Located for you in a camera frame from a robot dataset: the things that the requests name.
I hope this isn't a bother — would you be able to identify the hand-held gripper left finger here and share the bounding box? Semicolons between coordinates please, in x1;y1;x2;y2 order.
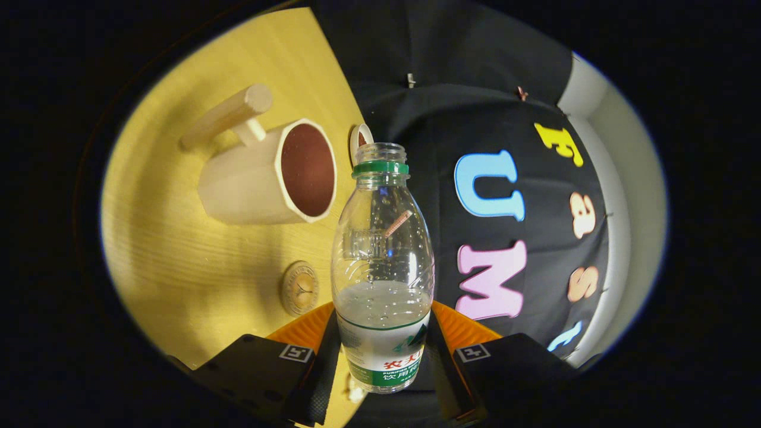
168;302;343;428

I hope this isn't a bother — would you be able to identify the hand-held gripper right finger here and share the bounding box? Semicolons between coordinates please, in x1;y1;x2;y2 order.
424;301;602;427

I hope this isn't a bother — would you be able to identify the clear plastic juice bottle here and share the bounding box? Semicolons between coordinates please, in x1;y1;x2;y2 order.
331;143;435;395

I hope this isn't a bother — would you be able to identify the round wooden coaster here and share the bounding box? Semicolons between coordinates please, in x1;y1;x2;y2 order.
281;261;320;316

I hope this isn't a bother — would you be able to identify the beige cup with wooden handle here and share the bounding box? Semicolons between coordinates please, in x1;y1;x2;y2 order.
180;84;338;225

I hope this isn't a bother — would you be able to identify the striped straw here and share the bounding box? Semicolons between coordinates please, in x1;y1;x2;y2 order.
383;209;413;238

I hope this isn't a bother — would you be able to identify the wooden table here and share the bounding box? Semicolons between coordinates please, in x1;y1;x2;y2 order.
101;7;369;428

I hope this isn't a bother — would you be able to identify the small white plate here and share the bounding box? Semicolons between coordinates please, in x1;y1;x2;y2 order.
349;124;375;167

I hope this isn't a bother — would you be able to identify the black backdrop cloth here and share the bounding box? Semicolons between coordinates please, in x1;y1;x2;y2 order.
309;0;613;428

